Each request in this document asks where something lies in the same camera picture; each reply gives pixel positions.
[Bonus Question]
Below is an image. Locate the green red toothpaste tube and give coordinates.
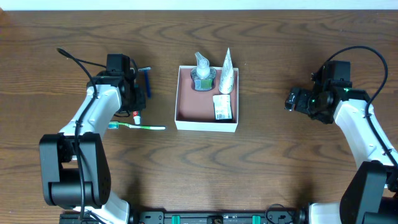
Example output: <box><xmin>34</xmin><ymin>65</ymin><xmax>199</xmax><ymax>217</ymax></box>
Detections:
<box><xmin>132</xmin><ymin>111</ymin><xmax>141</xmax><ymax>125</ymax></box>

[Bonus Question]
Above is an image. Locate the blue disposable razor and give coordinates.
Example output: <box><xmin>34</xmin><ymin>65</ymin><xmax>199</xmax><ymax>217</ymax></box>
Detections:
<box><xmin>138</xmin><ymin>67</ymin><xmax>152</xmax><ymax>98</ymax></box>

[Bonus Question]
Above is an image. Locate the green white toothbrush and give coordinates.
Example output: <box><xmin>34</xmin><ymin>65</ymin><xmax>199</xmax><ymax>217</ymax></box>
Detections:
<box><xmin>108</xmin><ymin>121</ymin><xmax>166</xmax><ymax>131</ymax></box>

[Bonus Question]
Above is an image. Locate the clear blue soap pump bottle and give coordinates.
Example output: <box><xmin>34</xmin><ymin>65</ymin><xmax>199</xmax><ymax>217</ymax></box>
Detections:
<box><xmin>190</xmin><ymin>52</ymin><xmax>216</xmax><ymax>91</ymax></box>

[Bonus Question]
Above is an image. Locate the green white soap packet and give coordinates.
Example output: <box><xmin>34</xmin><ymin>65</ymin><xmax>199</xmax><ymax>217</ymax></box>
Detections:
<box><xmin>213</xmin><ymin>95</ymin><xmax>233</xmax><ymax>120</ymax></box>

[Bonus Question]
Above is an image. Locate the white lotion tube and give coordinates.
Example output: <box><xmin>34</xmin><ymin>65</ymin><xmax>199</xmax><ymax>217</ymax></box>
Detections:
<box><xmin>218</xmin><ymin>49</ymin><xmax>234</xmax><ymax>95</ymax></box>

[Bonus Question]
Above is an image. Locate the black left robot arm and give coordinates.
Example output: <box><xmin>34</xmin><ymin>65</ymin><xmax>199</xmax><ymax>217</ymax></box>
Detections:
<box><xmin>39</xmin><ymin>70</ymin><xmax>145</xmax><ymax>223</ymax></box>

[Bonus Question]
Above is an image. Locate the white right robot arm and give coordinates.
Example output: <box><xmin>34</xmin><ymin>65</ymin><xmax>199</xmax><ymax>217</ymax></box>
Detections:
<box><xmin>285</xmin><ymin>87</ymin><xmax>397</xmax><ymax>223</ymax></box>

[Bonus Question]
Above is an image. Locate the white box with pink inside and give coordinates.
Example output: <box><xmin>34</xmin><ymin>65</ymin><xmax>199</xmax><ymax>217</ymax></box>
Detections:
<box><xmin>174</xmin><ymin>65</ymin><xmax>239</xmax><ymax>133</ymax></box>

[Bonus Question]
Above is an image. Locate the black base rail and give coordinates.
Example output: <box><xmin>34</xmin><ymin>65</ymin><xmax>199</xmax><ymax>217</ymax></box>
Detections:
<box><xmin>58</xmin><ymin>205</ymin><xmax>312</xmax><ymax>224</ymax></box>

